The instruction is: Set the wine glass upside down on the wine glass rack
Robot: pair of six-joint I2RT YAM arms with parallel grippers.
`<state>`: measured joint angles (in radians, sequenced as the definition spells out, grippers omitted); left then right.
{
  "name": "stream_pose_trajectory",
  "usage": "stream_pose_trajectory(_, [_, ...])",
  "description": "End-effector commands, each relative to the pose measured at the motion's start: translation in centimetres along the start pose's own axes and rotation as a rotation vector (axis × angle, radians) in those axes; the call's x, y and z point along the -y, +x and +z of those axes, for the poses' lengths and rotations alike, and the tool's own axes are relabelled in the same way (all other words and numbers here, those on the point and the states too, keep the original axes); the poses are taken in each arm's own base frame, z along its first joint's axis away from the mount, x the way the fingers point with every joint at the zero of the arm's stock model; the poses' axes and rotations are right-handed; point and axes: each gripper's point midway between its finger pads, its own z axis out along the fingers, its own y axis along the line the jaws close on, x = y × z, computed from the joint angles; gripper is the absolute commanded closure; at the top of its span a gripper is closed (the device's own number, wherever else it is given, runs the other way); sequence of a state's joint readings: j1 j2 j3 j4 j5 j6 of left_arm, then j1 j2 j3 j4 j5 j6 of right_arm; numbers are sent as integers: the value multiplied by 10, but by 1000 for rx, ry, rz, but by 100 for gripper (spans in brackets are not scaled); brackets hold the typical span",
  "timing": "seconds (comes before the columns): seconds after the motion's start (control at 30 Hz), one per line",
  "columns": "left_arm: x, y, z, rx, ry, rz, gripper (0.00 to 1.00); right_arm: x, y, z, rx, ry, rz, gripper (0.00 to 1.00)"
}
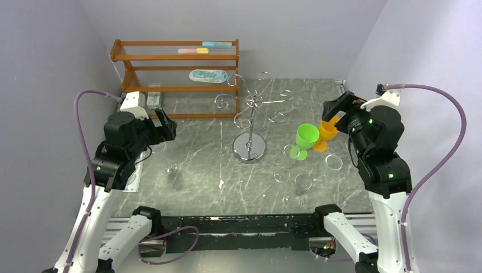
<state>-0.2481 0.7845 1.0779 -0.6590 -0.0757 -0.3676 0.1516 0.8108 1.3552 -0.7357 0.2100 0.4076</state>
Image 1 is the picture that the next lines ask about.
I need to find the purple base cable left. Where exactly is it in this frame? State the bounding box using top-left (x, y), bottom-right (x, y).
top-left (137, 225), bottom-right (200, 265)

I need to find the green plastic wine glass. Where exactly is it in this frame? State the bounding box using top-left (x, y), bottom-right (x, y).
top-left (289, 123), bottom-right (319, 161)

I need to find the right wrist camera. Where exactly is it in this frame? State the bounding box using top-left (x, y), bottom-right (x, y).
top-left (360, 84), bottom-right (401, 111)

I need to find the orange plastic wine glass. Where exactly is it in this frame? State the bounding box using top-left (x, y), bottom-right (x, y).
top-left (313, 116), bottom-right (339, 152)

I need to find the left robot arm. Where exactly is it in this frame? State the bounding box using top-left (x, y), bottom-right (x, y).
top-left (47, 110), bottom-right (177, 272)

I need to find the chrome wine glass rack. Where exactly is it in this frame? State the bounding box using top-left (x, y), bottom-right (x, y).
top-left (214, 72), bottom-right (293, 164)

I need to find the small white box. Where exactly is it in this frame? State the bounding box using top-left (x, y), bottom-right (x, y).
top-left (146, 92), bottom-right (162, 110)

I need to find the blue case top shelf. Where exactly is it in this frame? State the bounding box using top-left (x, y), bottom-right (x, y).
top-left (202, 41), bottom-right (233, 48)

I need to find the clear wine glass front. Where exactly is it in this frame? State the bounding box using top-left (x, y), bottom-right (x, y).
top-left (282, 193), bottom-right (302, 210)

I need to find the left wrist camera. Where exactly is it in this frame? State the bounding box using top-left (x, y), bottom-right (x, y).
top-left (119, 91), bottom-right (149, 120)

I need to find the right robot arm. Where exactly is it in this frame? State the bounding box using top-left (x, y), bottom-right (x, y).
top-left (312, 89), bottom-right (419, 272)

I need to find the black base frame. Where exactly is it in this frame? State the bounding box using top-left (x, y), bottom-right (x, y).
top-left (132, 205), bottom-right (343, 254)

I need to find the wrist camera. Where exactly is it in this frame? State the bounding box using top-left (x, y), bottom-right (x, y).
top-left (360, 84), bottom-right (401, 111)
top-left (119, 91), bottom-right (149, 120)

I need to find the blue toothbrush package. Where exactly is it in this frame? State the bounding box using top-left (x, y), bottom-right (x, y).
top-left (189, 69), bottom-right (228, 84)

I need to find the orange wooden shelf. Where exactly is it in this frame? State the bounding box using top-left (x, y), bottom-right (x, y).
top-left (110, 39), bottom-right (240, 118)

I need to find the clear wine glass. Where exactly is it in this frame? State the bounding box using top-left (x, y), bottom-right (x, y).
top-left (294, 173), bottom-right (313, 194)
top-left (282, 193), bottom-right (302, 210)
top-left (273, 167), bottom-right (291, 183)
top-left (160, 160), bottom-right (178, 175)
top-left (325, 154), bottom-right (343, 171)

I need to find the pink yellow case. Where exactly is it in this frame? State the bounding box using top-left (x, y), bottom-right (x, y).
top-left (177, 48), bottom-right (209, 55)

